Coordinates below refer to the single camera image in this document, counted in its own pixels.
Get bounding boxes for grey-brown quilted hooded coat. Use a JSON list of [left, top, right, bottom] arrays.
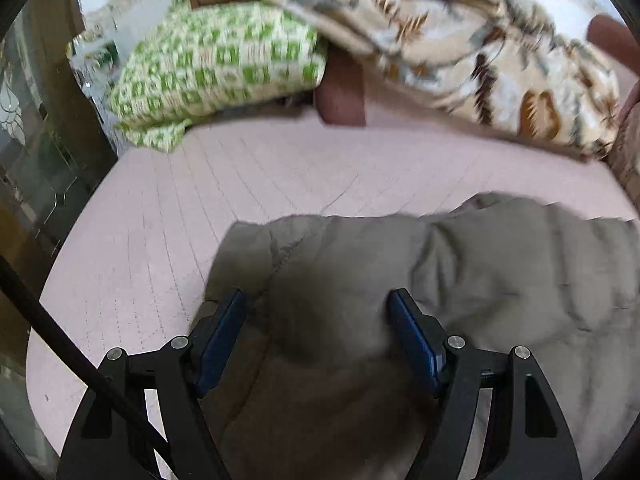
[[201, 193, 639, 479]]

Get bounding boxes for pink quilted bed mattress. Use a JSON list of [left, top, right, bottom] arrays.
[[41, 112, 639, 479]]

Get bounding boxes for striped floral headboard cushion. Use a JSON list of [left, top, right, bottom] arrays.
[[606, 84, 639, 208]]

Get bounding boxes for wooden door with stained glass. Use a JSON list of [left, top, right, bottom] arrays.
[[1, 0, 116, 294]]

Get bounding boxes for beige leaf-print blanket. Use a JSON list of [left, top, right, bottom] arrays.
[[188, 0, 622, 162]]

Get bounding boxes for maroon bolster pillow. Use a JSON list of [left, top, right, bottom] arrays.
[[314, 47, 367, 128]]

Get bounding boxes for floral plastic bag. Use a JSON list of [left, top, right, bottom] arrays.
[[67, 29, 132, 154]]

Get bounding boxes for green white patterned pillow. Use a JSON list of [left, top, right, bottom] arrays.
[[108, 0, 326, 153]]

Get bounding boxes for black cable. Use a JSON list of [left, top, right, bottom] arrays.
[[0, 253, 177, 480]]

